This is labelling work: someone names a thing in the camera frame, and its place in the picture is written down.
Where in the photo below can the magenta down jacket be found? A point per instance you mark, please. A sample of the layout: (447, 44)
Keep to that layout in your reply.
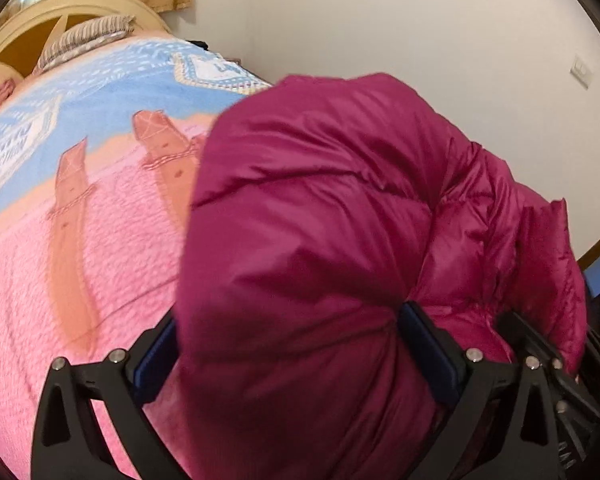
(305, 220)

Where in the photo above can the grey striped pillow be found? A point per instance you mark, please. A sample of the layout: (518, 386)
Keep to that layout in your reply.
(82, 37)

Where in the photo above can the pink and blue printed blanket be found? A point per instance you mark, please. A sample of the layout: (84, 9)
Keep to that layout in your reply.
(90, 200)

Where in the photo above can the white wall switch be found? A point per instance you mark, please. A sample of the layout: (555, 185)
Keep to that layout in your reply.
(581, 71)

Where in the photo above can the cream wooden headboard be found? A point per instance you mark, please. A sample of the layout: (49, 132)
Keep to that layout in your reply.
(35, 15)

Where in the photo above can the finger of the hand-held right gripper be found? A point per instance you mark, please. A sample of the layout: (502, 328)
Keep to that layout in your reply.
(540, 345)

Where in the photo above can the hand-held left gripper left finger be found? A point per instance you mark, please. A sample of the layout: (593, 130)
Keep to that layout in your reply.
(152, 362)

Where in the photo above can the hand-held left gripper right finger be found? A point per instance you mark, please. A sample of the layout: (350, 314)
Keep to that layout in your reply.
(422, 342)

